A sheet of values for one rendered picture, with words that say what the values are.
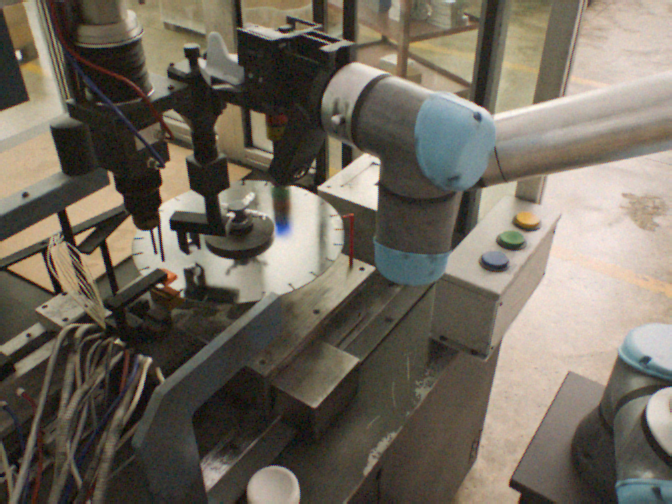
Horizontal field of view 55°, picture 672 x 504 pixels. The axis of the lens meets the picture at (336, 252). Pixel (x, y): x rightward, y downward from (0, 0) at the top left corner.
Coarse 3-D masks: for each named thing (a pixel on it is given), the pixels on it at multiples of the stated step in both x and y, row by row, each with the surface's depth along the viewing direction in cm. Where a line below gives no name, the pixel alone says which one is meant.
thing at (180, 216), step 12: (216, 204) 89; (180, 216) 92; (192, 216) 92; (204, 216) 92; (216, 216) 90; (228, 216) 92; (180, 228) 92; (192, 228) 91; (204, 228) 91; (216, 228) 90; (228, 228) 91; (180, 240) 94
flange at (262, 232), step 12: (240, 228) 99; (252, 228) 100; (264, 228) 101; (216, 240) 99; (228, 240) 98; (240, 240) 98; (252, 240) 99; (264, 240) 99; (228, 252) 97; (240, 252) 97; (252, 252) 98
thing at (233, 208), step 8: (248, 200) 101; (224, 208) 99; (232, 208) 98; (240, 208) 98; (232, 216) 97; (240, 216) 98; (256, 216) 97; (264, 216) 97; (232, 224) 99; (240, 224) 99
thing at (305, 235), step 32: (192, 192) 112; (224, 192) 112; (256, 192) 112; (288, 192) 112; (288, 224) 104; (320, 224) 104; (160, 256) 97; (192, 256) 97; (224, 256) 97; (256, 256) 97; (288, 256) 97; (320, 256) 97; (192, 288) 91; (224, 288) 91; (256, 288) 91; (288, 288) 91
